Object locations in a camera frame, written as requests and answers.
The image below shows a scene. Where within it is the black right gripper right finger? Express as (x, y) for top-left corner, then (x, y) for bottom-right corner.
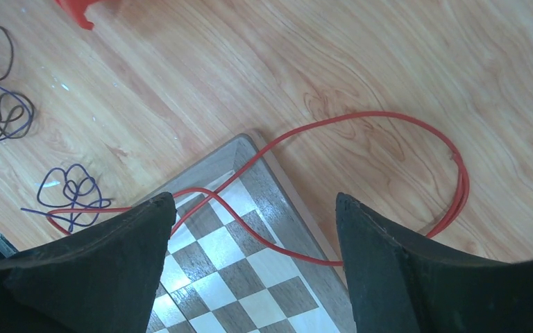
(336, 193), (533, 332)

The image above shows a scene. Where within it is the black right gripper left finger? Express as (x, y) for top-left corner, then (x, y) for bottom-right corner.
(0, 192), (176, 332)

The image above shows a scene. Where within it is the red cable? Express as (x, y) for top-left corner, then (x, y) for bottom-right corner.
(45, 110), (471, 268)

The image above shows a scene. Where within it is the purple cable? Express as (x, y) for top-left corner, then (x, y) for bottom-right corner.
(20, 164), (113, 234)

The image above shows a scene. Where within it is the wooden chessboard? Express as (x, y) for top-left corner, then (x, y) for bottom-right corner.
(147, 134), (356, 332)

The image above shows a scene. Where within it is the red plastic compartment tray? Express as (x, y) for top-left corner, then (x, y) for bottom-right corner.
(55, 0), (109, 31)

